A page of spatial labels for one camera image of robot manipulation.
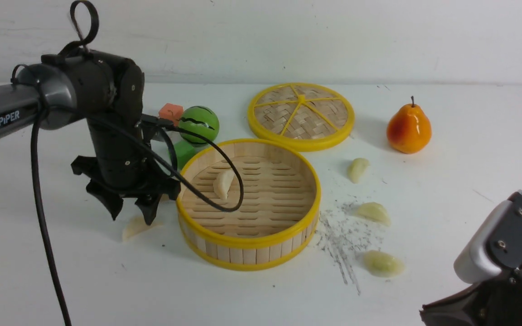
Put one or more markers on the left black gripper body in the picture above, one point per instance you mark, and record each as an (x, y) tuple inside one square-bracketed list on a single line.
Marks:
[(127, 178)]

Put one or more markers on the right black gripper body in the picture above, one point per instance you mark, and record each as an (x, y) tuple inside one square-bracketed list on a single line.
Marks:
[(477, 305)]

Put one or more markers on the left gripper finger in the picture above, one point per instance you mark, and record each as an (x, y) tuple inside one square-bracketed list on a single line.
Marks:
[(110, 200), (148, 205)]

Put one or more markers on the white dumpling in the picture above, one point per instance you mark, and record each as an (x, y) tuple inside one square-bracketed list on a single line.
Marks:
[(136, 226), (222, 183)]

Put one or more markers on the greenish dumpling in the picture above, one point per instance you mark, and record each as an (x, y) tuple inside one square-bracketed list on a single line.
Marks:
[(374, 211), (357, 168), (381, 264)]

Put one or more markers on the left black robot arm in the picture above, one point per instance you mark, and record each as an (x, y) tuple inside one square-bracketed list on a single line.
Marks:
[(106, 90)]

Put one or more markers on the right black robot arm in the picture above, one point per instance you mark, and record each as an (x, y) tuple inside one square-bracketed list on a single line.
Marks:
[(513, 299)]

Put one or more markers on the yellow bamboo steamer tray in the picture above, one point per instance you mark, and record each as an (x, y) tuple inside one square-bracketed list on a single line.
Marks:
[(276, 219)]

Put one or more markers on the yellow woven steamer lid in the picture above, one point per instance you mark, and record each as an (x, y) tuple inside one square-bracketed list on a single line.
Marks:
[(303, 116)]

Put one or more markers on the green foam cube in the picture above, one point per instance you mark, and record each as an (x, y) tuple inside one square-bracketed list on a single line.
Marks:
[(182, 153)]

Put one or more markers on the orange foam cube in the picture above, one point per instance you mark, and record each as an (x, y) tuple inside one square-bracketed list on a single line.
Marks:
[(171, 112)]

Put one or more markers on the green toy watermelon ball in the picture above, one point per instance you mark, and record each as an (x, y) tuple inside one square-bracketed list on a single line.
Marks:
[(200, 120)]

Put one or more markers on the orange toy pear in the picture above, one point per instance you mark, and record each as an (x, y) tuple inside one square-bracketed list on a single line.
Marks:
[(409, 130)]

